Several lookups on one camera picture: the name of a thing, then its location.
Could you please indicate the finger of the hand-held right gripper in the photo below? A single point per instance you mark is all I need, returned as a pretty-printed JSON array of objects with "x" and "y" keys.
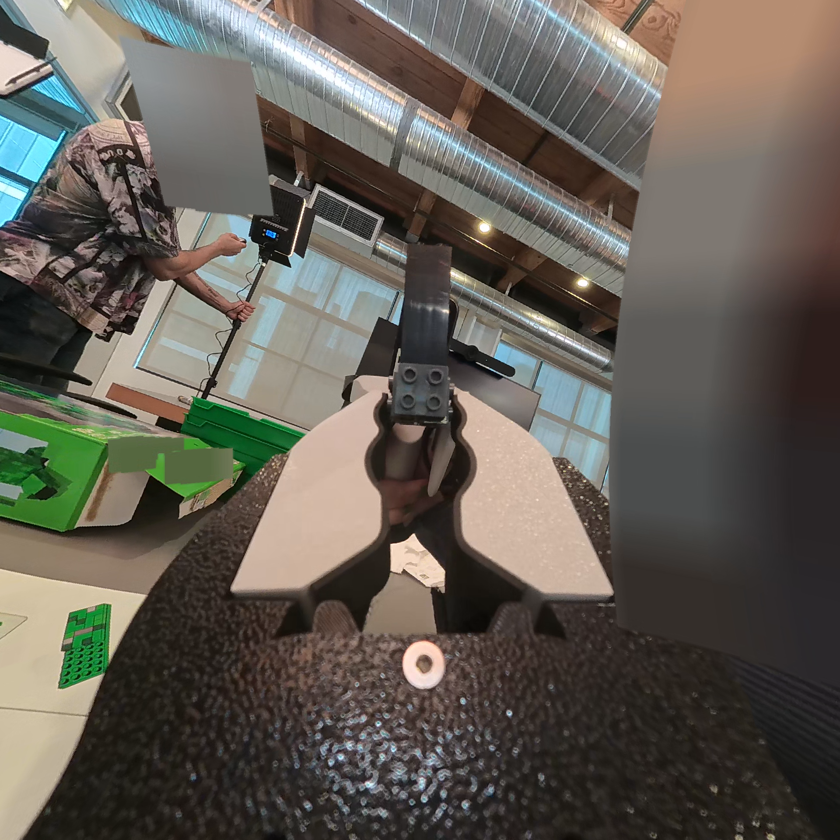
[{"x": 367, "y": 390}]

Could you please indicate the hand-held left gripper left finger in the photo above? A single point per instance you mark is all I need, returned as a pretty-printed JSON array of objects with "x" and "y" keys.
[{"x": 308, "y": 518}]

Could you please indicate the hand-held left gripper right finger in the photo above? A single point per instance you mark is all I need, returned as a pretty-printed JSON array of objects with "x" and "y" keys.
[{"x": 531, "y": 525}]

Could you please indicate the black and tan brick assembly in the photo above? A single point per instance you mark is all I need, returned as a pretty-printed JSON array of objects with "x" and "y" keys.
[{"x": 426, "y": 315}]

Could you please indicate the person's right forearm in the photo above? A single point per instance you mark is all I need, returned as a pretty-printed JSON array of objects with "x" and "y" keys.
[{"x": 441, "y": 558}]

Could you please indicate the grey desk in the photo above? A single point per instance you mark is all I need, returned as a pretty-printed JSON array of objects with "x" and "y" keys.
[{"x": 98, "y": 544}]

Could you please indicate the person's right hand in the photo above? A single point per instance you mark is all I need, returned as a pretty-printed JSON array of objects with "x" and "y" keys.
[{"x": 410, "y": 502}]

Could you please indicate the black monitor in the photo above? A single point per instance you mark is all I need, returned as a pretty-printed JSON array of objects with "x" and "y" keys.
[{"x": 499, "y": 400}]

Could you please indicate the folded white paper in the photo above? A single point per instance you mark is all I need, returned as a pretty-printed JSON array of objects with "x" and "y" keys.
[{"x": 417, "y": 564}]

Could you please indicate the green plastic crate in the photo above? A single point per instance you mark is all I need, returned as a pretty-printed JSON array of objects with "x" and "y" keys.
[{"x": 243, "y": 426}]

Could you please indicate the black webcam bar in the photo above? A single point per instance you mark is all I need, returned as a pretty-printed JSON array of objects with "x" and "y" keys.
[{"x": 482, "y": 359}]

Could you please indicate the black light stand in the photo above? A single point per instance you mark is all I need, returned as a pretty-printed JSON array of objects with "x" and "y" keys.
[{"x": 229, "y": 341}]

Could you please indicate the white air vent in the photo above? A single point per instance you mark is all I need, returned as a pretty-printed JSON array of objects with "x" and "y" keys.
[{"x": 344, "y": 213}]

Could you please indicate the black light panel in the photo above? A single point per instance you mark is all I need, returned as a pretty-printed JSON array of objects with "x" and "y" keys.
[{"x": 282, "y": 223}]

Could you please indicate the wooden side table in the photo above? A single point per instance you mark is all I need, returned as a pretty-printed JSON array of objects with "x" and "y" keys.
[{"x": 144, "y": 403}]

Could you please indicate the round ceiling lamp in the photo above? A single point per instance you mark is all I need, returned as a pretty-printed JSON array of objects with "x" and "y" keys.
[
  {"x": 582, "y": 282},
  {"x": 484, "y": 227}
]

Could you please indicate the green cardboard box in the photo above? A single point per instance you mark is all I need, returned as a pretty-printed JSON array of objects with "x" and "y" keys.
[{"x": 59, "y": 472}]

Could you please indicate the green instruction booklet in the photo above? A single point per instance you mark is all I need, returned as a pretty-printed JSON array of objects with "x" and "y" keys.
[{"x": 39, "y": 656}]

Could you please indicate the white light panel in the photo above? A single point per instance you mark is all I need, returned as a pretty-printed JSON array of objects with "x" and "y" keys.
[{"x": 23, "y": 65}]

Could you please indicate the large silver ventilation duct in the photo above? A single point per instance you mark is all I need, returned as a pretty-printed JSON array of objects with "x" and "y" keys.
[
  {"x": 558, "y": 65},
  {"x": 394, "y": 124}
]

